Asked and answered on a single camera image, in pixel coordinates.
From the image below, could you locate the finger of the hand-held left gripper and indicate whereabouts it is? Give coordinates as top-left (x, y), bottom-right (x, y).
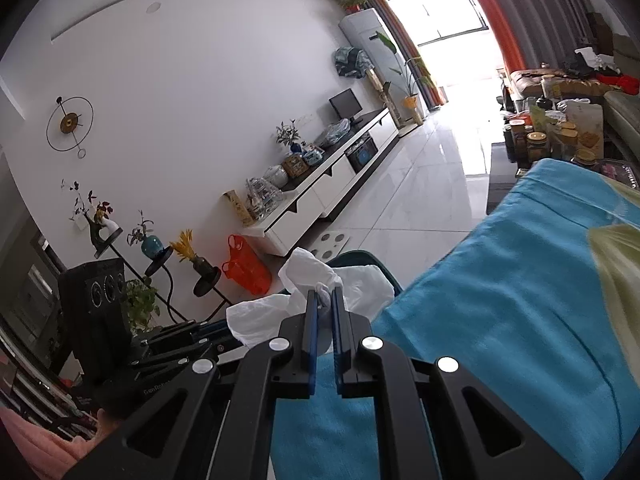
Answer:
top-left (131, 342), bottom-right (223, 378)
top-left (144, 320), bottom-right (235, 348)

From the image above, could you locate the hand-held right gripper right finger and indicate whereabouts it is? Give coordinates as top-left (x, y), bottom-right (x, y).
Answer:
top-left (331, 286), bottom-right (571, 480)

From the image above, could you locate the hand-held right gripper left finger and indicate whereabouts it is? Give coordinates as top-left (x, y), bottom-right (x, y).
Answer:
top-left (62, 289), bottom-right (320, 480)

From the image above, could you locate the white plastic bag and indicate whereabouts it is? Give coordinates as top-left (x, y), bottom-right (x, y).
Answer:
top-left (226, 247), bottom-right (396, 356)

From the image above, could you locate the teal plastic bin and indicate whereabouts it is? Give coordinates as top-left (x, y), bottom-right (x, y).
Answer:
top-left (280, 250), bottom-right (405, 301)

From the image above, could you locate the person's left hand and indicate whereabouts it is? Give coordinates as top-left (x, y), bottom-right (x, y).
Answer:
top-left (96, 407), bottom-right (122, 443)

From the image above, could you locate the green leafy potted plant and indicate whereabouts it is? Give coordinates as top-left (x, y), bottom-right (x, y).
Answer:
top-left (120, 277), bottom-right (161, 333)

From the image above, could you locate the black tiered plant stand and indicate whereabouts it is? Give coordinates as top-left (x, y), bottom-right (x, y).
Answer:
top-left (87, 227), bottom-right (236, 326)

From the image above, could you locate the dark vase with yellow wheat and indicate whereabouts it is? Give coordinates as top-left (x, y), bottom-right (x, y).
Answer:
top-left (170, 229), bottom-right (213, 276)

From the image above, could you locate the black speaker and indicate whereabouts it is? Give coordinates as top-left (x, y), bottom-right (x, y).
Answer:
top-left (57, 257), bottom-right (133, 386)

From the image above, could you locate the orange plastic bag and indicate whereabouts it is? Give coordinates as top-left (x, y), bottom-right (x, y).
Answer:
top-left (221, 234), bottom-right (271, 296)

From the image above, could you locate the white bathroom scale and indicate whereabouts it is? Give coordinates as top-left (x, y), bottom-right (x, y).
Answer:
top-left (307, 232), bottom-right (348, 256)

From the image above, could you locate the teal vase with plant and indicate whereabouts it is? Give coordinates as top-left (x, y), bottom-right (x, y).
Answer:
top-left (126, 210), bottom-right (163, 258)

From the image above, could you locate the pink fleece clothing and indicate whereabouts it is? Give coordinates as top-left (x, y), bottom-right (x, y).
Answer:
top-left (0, 402), bottom-right (108, 480)

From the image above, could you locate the tall yellow box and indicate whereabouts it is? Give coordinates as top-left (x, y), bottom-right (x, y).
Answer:
top-left (223, 190), bottom-right (257, 228)

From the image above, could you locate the white vase with dark flowers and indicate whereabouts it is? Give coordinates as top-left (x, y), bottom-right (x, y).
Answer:
top-left (60, 177), bottom-right (123, 248)

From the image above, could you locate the dark glass cabinet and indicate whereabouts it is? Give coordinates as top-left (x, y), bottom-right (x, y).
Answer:
top-left (0, 212), bottom-right (98, 436)

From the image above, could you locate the clear glass bottle set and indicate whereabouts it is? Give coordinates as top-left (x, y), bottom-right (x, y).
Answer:
top-left (245, 177), bottom-right (286, 221)

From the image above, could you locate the white and black TV stand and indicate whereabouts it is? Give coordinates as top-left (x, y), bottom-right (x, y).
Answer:
top-left (245, 107), bottom-right (401, 258)

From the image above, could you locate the blue fleece blanket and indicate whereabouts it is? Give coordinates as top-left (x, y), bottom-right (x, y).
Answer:
top-left (270, 157), bottom-right (640, 480)

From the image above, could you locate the clear glass jar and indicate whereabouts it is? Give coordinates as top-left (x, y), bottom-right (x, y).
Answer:
top-left (265, 165), bottom-right (290, 191)

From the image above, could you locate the decorated brown box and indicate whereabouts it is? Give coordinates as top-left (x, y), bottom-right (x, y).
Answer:
top-left (281, 154), bottom-right (307, 178)

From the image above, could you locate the small plant in blue vase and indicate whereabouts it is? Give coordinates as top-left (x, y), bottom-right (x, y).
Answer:
top-left (275, 120), bottom-right (303, 156)

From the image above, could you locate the clear plastic bundle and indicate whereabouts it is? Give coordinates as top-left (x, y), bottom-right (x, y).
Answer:
top-left (320, 119), bottom-right (351, 146)

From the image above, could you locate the dark coffee table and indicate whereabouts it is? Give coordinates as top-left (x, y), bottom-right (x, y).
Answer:
top-left (487, 85), bottom-right (640, 216)

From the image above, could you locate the black monitor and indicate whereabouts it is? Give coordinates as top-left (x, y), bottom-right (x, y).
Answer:
top-left (328, 88), bottom-right (364, 122)

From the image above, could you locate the tall plant in yellow pot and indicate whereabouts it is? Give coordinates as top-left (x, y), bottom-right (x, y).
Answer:
top-left (367, 31), bottom-right (436, 123)

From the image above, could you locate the wrapped item on gold stand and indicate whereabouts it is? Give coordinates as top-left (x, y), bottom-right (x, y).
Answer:
top-left (332, 46), bottom-right (401, 128)

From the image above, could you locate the group of food jars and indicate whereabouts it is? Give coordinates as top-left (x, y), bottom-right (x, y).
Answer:
top-left (502, 92), bottom-right (606, 166)

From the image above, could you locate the white standing air conditioner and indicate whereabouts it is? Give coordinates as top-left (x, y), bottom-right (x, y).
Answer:
top-left (339, 8), bottom-right (431, 126)

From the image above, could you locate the striped grey orange curtain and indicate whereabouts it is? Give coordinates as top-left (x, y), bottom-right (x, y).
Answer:
top-left (350, 0), bottom-right (446, 108)

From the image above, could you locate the brown leather sofa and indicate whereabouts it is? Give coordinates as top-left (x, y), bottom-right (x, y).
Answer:
top-left (510, 67), bottom-right (621, 98)

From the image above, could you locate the dark snack packet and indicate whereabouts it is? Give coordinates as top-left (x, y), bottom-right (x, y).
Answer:
top-left (597, 159), bottom-right (640, 186)

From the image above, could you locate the olive green sofa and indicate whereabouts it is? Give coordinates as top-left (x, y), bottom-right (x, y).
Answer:
top-left (585, 32), bottom-right (640, 161)

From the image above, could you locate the white cloth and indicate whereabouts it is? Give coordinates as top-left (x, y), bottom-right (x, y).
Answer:
top-left (575, 47), bottom-right (613, 68)

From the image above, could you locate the red cloth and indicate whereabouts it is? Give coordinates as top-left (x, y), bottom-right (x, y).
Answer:
top-left (597, 74), bottom-right (640, 92)

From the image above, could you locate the round black wall clock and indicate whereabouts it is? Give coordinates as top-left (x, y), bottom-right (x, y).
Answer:
top-left (46, 96), bottom-right (95, 160)

